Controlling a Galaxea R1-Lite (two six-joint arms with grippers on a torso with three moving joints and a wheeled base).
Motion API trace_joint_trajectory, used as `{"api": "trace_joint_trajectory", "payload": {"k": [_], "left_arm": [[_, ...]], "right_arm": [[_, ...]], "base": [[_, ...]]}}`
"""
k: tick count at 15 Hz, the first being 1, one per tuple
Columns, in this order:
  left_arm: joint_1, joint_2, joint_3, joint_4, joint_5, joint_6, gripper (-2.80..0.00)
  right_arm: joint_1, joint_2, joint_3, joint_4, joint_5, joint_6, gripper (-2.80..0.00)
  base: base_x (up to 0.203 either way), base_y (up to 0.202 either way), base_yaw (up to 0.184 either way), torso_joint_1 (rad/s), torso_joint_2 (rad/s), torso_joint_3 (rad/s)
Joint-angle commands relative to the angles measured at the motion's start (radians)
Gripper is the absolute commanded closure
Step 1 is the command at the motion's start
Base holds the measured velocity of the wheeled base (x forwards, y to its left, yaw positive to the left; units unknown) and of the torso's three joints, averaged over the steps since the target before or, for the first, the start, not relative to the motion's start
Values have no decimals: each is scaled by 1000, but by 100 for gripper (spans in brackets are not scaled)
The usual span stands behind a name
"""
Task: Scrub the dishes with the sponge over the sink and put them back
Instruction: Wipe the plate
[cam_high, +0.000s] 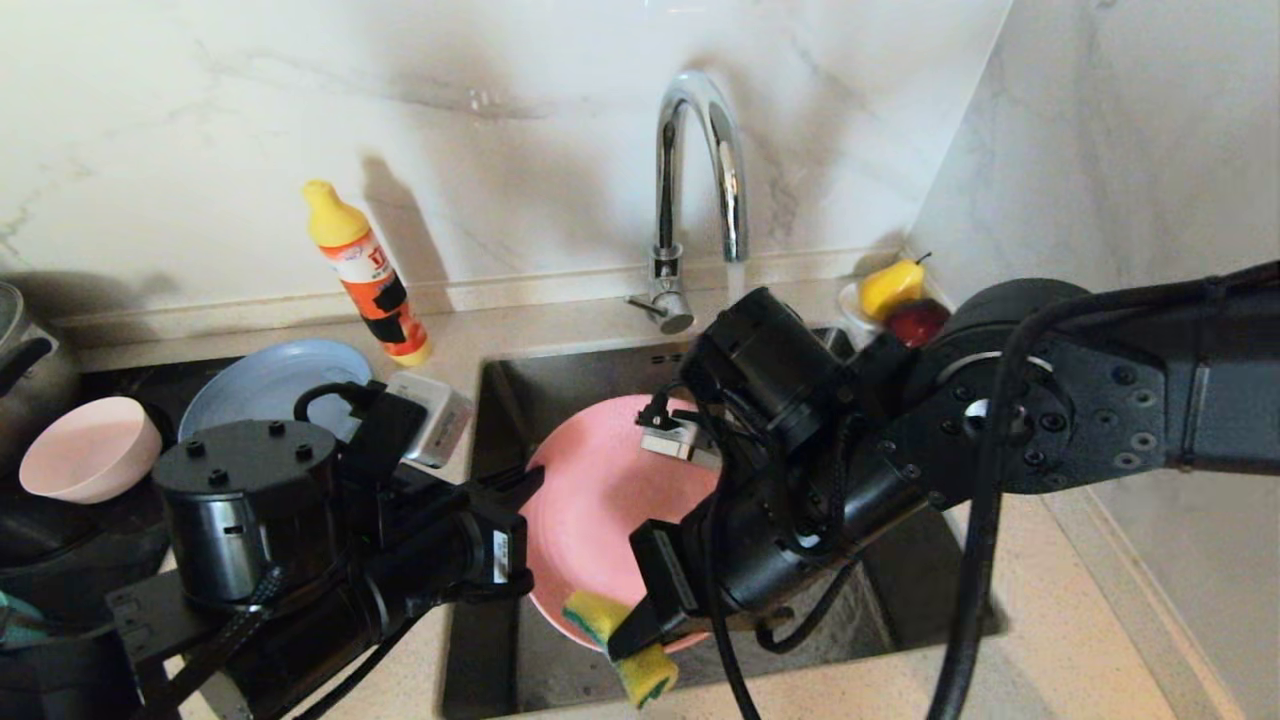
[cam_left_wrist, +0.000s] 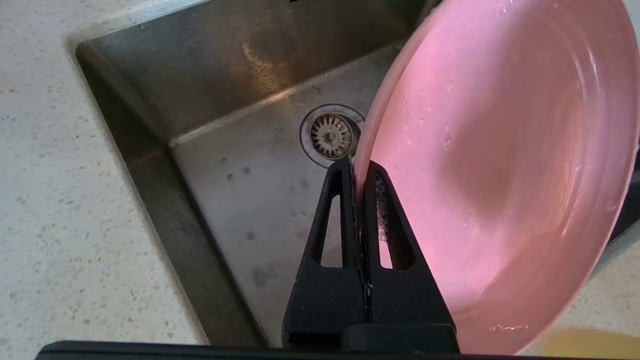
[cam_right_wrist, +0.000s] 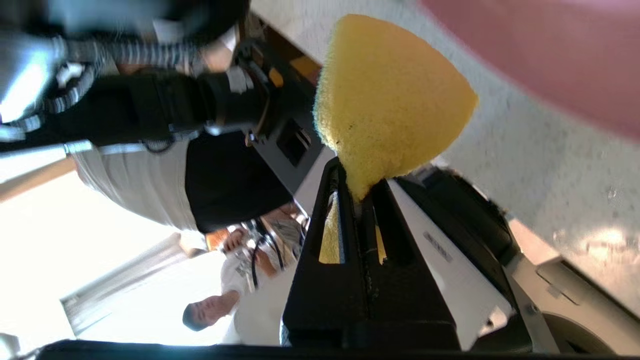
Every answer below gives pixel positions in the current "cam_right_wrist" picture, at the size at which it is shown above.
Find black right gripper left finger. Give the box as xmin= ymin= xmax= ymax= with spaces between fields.
xmin=282 ymin=157 xmax=372 ymax=350

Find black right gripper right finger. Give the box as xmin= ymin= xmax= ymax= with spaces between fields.
xmin=357 ymin=177 xmax=461 ymax=350

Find yellow green sponge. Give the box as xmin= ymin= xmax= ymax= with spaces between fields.
xmin=312 ymin=14 xmax=479 ymax=266

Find pink plate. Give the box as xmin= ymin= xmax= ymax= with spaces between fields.
xmin=417 ymin=0 xmax=640 ymax=143

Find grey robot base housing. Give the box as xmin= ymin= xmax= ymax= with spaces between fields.
xmin=505 ymin=255 xmax=640 ymax=356

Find white shirt person torso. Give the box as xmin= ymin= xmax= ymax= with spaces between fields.
xmin=220 ymin=220 xmax=307 ymax=346
xmin=72 ymin=140 xmax=201 ymax=233

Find dark haired person head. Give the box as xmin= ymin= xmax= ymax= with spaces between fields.
xmin=182 ymin=295 xmax=241 ymax=332

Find black trousers person legs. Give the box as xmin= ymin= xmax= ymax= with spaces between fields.
xmin=185 ymin=132 xmax=296 ymax=234

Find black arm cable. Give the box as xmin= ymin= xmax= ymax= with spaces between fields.
xmin=0 ymin=37 xmax=201 ymax=143

